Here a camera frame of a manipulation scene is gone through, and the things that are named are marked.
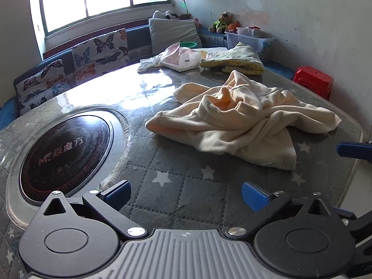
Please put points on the round black induction cooktop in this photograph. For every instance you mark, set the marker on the round black induction cooktop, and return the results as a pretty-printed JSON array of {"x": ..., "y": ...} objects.
[{"x": 66, "y": 151}]

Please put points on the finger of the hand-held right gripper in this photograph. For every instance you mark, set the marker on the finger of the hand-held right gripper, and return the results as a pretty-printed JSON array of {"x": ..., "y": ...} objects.
[
  {"x": 351, "y": 150},
  {"x": 361, "y": 226}
]

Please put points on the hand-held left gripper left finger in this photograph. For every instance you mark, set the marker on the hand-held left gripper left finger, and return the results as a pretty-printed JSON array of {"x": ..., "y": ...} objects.
[{"x": 119, "y": 194}]

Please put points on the butterfly print pillow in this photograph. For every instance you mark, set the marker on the butterfly print pillow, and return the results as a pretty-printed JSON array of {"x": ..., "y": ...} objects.
[
  {"x": 98, "y": 52},
  {"x": 43, "y": 87}
]

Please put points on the orange plush toy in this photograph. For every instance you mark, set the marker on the orange plush toy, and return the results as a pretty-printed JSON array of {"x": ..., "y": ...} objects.
[{"x": 233, "y": 26}]

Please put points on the grey quilted star table cover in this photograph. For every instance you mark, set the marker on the grey quilted star table cover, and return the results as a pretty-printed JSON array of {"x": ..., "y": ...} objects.
[{"x": 186, "y": 186}]

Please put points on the cream long-sleeved top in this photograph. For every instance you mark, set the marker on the cream long-sleeved top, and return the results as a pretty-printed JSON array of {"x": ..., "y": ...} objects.
[{"x": 232, "y": 128}]

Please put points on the small clear plastic box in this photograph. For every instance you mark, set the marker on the small clear plastic box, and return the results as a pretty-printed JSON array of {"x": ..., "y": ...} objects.
[{"x": 248, "y": 31}]

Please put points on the folded yellow patterned blanket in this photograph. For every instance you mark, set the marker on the folded yellow patterned blanket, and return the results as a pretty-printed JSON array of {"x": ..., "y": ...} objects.
[{"x": 232, "y": 61}]

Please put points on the white and black plush toy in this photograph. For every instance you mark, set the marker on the white and black plush toy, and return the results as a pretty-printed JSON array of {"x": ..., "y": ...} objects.
[{"x": 171, "y": 15}]

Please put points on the red plastic stool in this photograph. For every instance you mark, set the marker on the red plastic stool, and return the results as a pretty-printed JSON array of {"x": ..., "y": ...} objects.
[{"x": 314, "y": 80}]

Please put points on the blue sofa bench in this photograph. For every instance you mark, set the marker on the blue sofa bench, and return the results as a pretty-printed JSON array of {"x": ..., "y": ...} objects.
[{"x": 138, "y": 36}]

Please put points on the crumpled white plastic bag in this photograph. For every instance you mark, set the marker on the crumpled white plastic bag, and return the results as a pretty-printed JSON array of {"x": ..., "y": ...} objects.
[{"x": 148, "y": 63}]

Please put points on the green plastic bowl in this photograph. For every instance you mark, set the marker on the green plastic bowl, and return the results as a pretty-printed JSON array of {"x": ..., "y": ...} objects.
[{"x": 189, "y": 44}]

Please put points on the grey pillow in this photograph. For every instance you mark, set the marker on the grey pillow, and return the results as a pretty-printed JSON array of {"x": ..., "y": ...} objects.
[{"x": 174, "y": 35}]

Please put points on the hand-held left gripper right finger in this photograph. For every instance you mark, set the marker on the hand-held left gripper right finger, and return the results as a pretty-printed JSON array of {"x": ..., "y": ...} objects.
[{"x": 255, "y": 197}]

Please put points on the large clear plastic storage box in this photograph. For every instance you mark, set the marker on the large clear plastic storage box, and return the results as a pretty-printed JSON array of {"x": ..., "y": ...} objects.
[{"x": 250, "y": 45}]

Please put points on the pink and white plastic bag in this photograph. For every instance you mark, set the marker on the pink and white plastic bag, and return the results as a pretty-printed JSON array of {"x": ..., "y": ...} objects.
[{"x": 180, "y": 59}]

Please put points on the brown teddy bear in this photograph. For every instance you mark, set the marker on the brown teddy bear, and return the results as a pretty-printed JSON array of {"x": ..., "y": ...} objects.
[{"x": 221, "y": 23}]

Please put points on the pink plush toy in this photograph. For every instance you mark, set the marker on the pink plush toy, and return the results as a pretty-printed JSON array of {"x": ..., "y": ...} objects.
[{"x": 197, "y": 23}]

